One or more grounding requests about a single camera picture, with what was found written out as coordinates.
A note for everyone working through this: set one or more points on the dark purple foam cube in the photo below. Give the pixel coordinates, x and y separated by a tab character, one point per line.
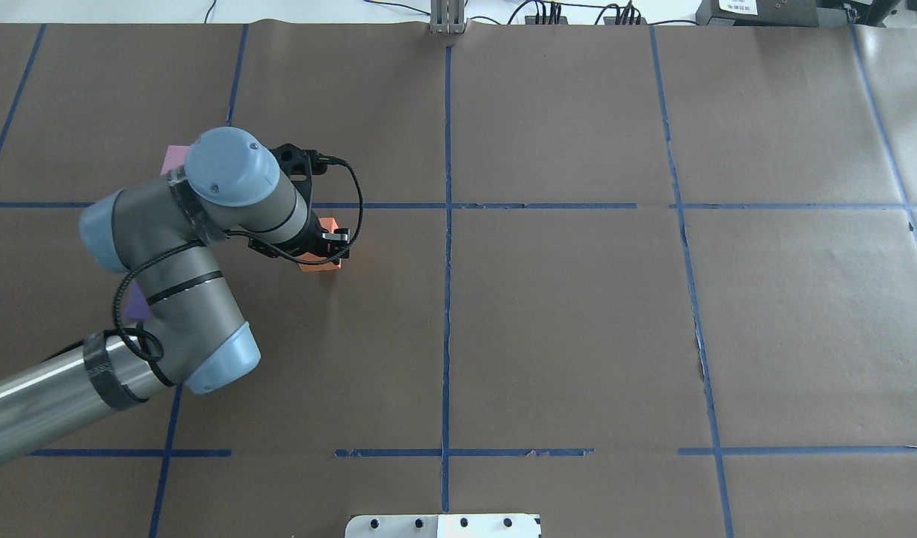
137	307

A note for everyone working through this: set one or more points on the black power strip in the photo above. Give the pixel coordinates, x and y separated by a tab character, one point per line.
546	14

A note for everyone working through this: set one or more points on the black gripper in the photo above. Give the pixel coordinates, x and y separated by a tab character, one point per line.
309	240

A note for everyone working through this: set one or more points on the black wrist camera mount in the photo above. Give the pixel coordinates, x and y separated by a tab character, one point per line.
300	166

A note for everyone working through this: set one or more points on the black box with label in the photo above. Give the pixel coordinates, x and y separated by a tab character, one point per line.
757	13

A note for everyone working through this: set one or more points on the light pink foam cube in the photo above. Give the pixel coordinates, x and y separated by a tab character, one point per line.
174	157

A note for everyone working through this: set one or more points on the orange foam cube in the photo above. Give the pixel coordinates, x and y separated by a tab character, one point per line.
330	225

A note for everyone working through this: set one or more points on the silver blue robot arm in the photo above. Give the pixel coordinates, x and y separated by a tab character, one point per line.
174	318

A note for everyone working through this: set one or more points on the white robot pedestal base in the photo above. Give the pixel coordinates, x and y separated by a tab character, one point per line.
446	525

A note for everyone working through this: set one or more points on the aluminium frame post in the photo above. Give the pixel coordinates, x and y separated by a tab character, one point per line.
448	16

